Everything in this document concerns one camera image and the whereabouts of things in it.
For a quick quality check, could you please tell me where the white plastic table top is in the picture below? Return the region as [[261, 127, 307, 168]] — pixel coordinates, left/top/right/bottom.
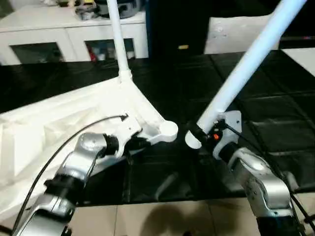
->
[[0, 71, 179, 217]]

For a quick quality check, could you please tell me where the black table mat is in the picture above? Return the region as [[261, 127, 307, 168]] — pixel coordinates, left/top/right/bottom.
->
[[0, 49, 315, 205]]

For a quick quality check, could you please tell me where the black cabinet with gold label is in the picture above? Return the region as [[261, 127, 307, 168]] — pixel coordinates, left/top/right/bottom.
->
[[145, 0, 212, 59]]

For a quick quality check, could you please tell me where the white flat board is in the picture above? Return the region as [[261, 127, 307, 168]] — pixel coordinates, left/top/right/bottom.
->
[[280, 48, 315, 77]]

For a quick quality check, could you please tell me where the grey round bag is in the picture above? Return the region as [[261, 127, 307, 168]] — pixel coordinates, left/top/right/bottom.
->
[[97, 0, 141, 19]]

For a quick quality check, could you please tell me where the black bundle in plastic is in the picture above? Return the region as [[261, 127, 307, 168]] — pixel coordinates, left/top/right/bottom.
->
[[75, 6, 96, 20]]

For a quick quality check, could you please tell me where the white sideboard cabinet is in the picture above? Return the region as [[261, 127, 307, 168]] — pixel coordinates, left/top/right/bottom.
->
[[0, 6, 150, 66]]

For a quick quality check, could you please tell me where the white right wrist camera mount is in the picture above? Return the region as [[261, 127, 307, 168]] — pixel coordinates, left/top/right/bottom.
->
[[213, 110, 243, 160]]

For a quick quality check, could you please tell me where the black rail with red mark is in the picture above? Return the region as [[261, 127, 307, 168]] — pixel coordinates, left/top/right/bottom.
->
[[280, 36, 315, 41]]

